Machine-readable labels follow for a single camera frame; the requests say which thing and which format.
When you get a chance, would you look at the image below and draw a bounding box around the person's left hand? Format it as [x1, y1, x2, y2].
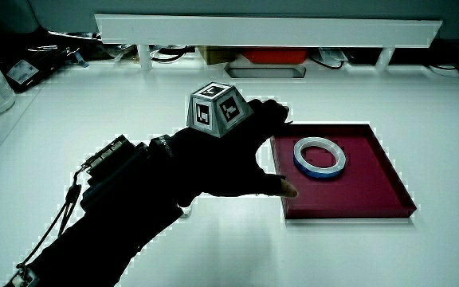
[149, 81, 299, 208]

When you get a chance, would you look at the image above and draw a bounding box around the blue tape roll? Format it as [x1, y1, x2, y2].
[292, 136, 347, 179]

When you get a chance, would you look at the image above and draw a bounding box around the black wrist sensor module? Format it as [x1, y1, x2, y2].
[80, 134, 151, 208]

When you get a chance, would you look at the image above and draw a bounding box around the brown cardboard box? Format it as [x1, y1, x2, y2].
[196, 45, 246, 65]

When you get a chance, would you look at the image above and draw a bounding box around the orange box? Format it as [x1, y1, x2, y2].
[241, 47, 309, 65]

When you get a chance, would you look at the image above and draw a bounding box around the white desk shelf riser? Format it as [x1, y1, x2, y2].
[93, 14, 444, 73]

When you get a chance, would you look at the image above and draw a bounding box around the dark red square tray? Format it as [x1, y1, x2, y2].
[269, 123, 418, 220]

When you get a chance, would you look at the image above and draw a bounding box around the black bag with white label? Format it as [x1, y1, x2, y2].
[0, 37, 83, 93]

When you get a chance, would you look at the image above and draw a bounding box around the black coiled cable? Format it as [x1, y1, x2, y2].
[149, 46, 195, 63]

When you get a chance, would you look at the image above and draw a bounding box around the black loose cable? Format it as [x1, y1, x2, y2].
[308, 53, 346, 71]

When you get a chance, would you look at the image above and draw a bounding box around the thin black sensor cable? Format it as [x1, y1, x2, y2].
[14, 167, 84, 276]

